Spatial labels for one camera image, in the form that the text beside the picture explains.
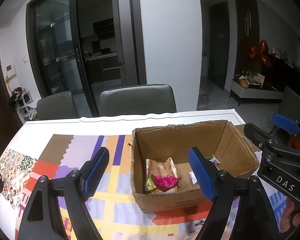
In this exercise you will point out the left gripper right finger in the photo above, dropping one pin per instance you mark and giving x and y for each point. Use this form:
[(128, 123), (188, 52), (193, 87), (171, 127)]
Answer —
[(255, 217)]

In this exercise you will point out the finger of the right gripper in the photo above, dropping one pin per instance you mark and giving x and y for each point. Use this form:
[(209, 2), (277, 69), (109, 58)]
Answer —
[(256, 135), (285, 123)]

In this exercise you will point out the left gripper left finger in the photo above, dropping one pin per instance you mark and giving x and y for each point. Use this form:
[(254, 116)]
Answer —
[(42, 216)]

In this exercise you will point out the green yellow candy packet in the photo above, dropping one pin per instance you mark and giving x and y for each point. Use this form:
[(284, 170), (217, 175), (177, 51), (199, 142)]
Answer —
[(150, 186)]

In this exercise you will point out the gold fortune biscuits bag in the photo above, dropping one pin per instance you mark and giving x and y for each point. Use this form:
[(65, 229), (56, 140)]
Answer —
[(156, 168)]

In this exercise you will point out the pink snack packet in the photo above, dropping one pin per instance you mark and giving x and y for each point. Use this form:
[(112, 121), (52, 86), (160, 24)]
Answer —
[(165, 183)]

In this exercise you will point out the white Denmas cheese ball packet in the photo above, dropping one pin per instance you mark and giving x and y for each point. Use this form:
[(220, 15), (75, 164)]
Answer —
[(214, 160)]

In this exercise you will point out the red gold candy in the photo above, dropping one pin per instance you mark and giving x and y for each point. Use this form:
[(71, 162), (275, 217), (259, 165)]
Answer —
[(199, 223)]

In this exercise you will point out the person's right hand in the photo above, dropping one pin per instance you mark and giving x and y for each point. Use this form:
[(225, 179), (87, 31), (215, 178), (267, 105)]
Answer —
[(289, 217)]

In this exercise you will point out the red wooden chair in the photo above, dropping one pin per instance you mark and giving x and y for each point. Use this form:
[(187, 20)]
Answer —
[(294, 142)]

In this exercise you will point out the grey chair right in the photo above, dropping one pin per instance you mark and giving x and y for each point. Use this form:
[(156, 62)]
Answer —
[(289, 106)]

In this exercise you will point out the white low side table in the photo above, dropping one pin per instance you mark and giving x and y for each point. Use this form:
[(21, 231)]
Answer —
[(250, 95)]

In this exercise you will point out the colourful patchwork tablecloth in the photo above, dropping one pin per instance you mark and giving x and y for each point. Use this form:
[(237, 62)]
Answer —
[(55, 147)]

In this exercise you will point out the red heart balloons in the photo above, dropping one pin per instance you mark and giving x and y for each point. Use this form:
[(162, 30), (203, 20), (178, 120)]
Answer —
[(259, 53)]

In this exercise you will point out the grey dining chair left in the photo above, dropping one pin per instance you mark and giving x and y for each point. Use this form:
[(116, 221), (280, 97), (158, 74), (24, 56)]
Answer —
[(56, 107)]

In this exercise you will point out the grey dining chair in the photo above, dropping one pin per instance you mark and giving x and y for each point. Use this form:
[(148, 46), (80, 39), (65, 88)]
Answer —
[(56, 107), (137, 100)]

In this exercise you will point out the white shoe rack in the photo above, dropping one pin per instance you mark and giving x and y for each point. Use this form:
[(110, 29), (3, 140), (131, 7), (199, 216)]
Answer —
[(22, 103)]

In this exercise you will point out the grey dining chair centre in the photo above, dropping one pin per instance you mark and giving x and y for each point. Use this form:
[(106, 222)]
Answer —
[(137, 100)]

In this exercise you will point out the glass sliding door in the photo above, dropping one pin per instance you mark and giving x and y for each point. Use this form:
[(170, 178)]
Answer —
[(56, 54)]

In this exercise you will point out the white wall intercom panel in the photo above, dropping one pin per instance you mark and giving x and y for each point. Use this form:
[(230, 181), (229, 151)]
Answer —
[(10, 71)]

